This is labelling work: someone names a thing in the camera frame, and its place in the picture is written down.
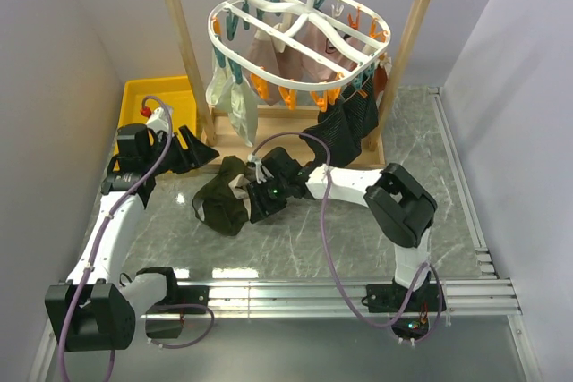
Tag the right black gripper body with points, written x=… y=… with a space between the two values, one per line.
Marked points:
x=273 y=192

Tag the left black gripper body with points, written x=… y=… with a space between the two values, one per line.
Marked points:
x=151 y=158

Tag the olive green underwear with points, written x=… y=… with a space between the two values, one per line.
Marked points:
x=223 y=204

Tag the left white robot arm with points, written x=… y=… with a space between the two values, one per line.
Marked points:
x=89 y=311

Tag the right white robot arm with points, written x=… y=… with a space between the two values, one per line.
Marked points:
x=402 y=208

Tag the pale green hanging underwear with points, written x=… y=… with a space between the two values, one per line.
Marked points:
x=230 y=91

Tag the black striped hanging underwear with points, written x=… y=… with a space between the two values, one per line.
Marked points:
x=343 y=126

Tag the white round clip hanger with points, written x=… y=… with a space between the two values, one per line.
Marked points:
x=313 y=46

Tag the rust orange hanging underwear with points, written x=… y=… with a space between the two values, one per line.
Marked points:
x=379 y=80

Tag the wooden clothes rack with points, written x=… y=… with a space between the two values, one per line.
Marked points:
x=286 y=121

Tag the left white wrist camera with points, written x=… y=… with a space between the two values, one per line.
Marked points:
x=159 y=121

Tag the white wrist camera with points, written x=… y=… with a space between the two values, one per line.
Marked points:
x=159 y=121
x=262 y=173

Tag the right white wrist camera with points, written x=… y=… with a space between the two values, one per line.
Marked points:
x=262 y=173

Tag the aluminium mounting rail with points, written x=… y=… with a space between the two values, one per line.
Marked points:
x=304 y=299

